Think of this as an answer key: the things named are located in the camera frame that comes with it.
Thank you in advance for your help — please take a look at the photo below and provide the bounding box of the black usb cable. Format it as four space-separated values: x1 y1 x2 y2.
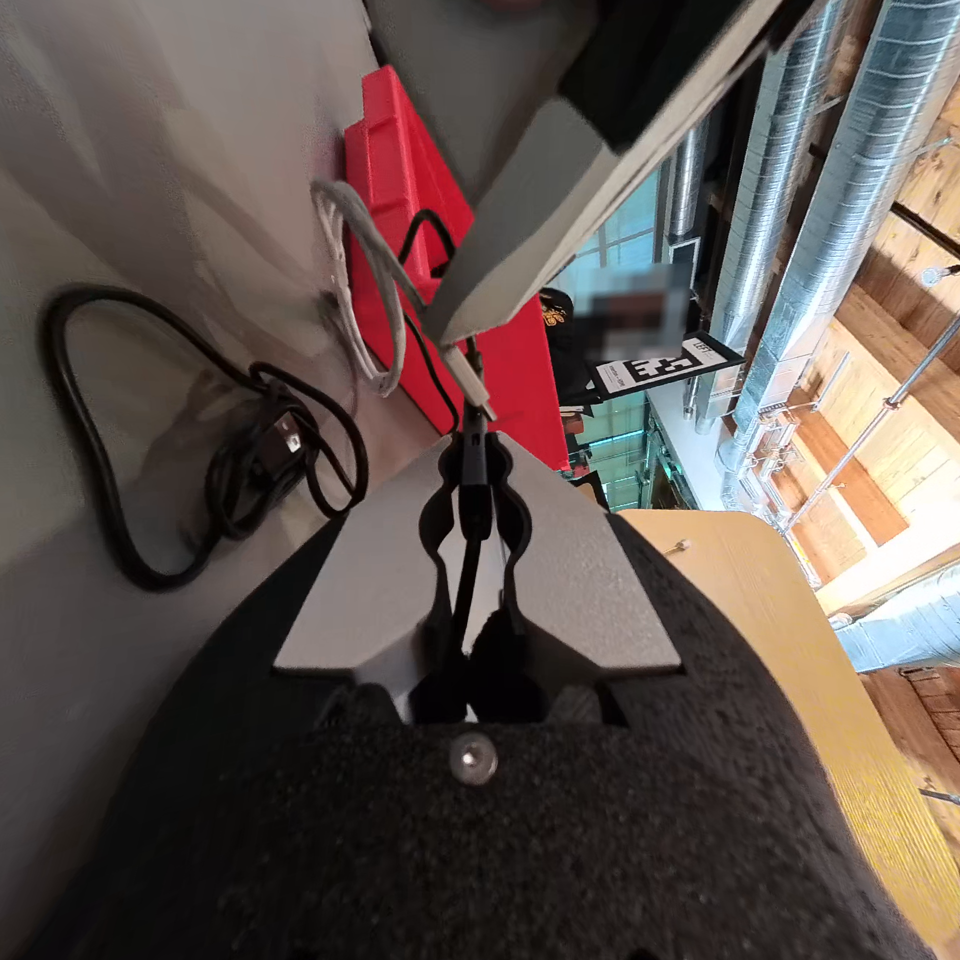
43 283 370 594

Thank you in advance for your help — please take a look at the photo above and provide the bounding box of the light wooden board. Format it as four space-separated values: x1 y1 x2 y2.
618 508 960 960

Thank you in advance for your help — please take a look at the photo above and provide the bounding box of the red plastic bin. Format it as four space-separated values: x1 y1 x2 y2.
343 63 571 472

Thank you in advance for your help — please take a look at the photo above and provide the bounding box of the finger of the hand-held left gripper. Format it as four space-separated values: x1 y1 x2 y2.
424 0 824 349

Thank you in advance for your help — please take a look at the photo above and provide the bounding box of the white cable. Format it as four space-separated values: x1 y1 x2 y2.
309 180 498 423

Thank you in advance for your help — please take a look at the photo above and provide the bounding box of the narrow silver ventilation duct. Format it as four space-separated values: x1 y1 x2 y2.
663 120 712 243

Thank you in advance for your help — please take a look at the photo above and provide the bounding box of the metal ceiling pipe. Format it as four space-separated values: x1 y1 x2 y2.
780 311 960 535

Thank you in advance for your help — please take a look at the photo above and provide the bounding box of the large silver ventilation duct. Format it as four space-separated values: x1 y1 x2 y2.
731 0 960 451

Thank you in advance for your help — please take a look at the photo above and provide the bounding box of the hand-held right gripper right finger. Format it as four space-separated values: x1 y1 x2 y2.
489 433 684 675

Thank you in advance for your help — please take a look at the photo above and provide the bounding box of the thin black cable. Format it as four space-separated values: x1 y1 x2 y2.
396 208 481 438

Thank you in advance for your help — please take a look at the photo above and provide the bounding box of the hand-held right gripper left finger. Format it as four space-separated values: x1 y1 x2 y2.
273 437 459 723

